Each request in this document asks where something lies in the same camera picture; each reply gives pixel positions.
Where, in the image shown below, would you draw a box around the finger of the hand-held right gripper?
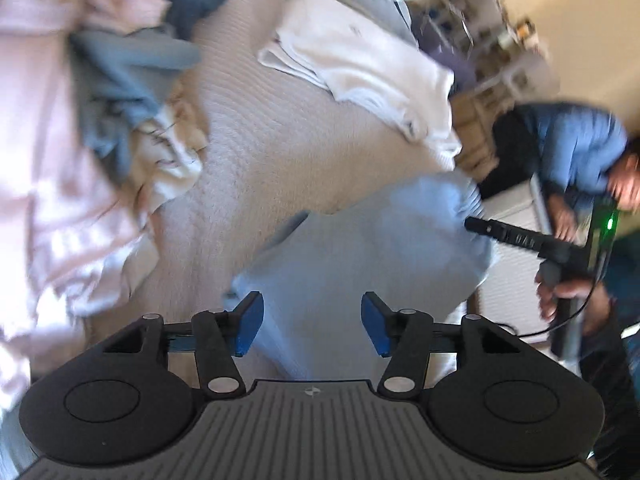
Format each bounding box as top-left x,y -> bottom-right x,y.
464,216 -> 547,262

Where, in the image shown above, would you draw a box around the white t-shirt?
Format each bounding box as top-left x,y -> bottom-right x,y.
257,0 -> 463,162

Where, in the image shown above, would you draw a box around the dark electric heater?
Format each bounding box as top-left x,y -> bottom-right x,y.
412,30 -> 483,93

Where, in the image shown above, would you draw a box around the person's trouser leg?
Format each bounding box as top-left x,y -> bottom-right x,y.
575,330 -> 640,480

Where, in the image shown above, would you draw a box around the grey folded cloth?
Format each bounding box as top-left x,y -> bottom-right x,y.
345,0 -> 418,48

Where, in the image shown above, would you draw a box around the cardboard box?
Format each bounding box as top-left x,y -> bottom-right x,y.
450,92 -> 503,181

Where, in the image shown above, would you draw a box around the white ribbed appliance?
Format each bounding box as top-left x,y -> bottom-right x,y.
467,180 -> 601,346

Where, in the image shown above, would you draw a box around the pink pants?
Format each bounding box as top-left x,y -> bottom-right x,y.
0,0 -> 171,401

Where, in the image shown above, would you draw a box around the black cable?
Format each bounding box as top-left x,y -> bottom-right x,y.
500,240 -> 608,339

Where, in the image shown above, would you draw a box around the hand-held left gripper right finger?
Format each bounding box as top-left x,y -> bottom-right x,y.
361,290 -> 520,402

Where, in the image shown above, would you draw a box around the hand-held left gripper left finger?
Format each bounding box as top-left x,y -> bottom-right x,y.
102,290 -> 265,402

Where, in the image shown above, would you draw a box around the beige cloth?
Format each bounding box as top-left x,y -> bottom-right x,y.
127,92 -> 211,211

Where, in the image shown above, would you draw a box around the light blue sweatshirt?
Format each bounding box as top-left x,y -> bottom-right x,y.
227,172 -> 501,386

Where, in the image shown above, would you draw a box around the person's right hand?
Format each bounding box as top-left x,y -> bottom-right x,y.
534,269 -> 617,337

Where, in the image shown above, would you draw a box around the blue-grey cloth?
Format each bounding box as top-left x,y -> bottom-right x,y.
70,27 -> 201,183

